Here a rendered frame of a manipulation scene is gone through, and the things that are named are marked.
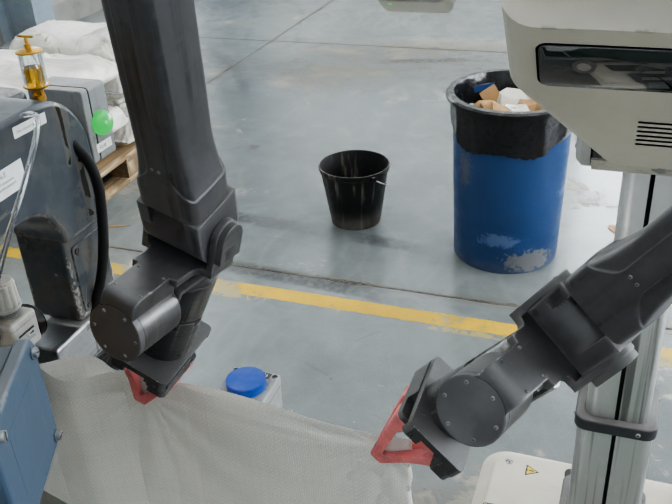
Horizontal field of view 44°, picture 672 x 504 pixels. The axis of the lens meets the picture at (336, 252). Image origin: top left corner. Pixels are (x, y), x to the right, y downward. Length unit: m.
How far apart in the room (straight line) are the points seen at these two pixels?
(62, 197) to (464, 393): 0.53
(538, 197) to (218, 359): 1.25
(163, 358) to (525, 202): 2.28
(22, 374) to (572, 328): 0.40
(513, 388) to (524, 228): 2.45
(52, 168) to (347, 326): 2.00
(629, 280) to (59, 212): 0.62
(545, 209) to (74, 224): 2.28
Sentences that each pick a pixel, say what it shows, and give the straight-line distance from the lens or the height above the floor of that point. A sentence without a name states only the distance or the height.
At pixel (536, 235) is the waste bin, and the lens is 3.10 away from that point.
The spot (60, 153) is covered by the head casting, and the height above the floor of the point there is 1.28.
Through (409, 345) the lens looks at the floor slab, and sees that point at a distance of 2.75.
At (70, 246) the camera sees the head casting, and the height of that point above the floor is 1.17.
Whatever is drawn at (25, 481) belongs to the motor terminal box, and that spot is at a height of 1.25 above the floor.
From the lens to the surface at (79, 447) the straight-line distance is 1.00.
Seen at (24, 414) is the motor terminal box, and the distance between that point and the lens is 0.57.
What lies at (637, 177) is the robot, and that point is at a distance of 1.23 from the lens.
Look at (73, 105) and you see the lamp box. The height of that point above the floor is 1.31.
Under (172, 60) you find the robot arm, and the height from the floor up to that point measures 1.45.
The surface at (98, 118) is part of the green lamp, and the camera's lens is 1.00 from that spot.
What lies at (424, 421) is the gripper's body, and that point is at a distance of 0.73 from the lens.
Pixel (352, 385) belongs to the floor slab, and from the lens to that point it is 2.59.
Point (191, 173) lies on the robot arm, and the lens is 0.68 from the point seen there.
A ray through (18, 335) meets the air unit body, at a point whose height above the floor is 1.17.
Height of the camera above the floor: 1.61
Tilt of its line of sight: 29 degrees down
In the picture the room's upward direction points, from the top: 3 degrees counter-clockwise
